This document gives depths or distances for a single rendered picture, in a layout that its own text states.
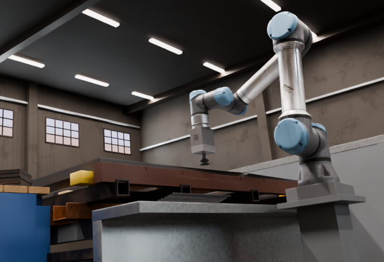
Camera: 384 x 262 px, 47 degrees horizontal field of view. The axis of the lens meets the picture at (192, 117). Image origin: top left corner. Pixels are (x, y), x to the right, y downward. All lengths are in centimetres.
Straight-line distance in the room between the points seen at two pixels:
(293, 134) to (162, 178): 47
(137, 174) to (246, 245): 56
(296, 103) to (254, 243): 58
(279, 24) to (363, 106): 1110
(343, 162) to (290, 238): 75
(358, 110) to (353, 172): 1017
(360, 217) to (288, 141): 113
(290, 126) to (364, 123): 1111
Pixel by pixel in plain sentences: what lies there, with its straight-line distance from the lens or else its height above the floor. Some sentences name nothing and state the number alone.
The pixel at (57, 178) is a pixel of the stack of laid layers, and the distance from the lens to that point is 161.
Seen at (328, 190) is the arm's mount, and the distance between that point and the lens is 161.
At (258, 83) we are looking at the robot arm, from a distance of 188.
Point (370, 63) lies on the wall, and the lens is 1298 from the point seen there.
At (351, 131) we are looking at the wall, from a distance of 1273.
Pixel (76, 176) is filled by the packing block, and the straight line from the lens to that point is 144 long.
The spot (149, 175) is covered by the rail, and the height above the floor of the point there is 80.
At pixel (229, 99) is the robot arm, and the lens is 181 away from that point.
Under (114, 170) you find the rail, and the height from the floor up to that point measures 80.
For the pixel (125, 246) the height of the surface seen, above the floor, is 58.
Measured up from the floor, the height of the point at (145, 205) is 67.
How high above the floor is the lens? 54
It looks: 17 degrees up
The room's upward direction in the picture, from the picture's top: 5 degrees counter-clockwise
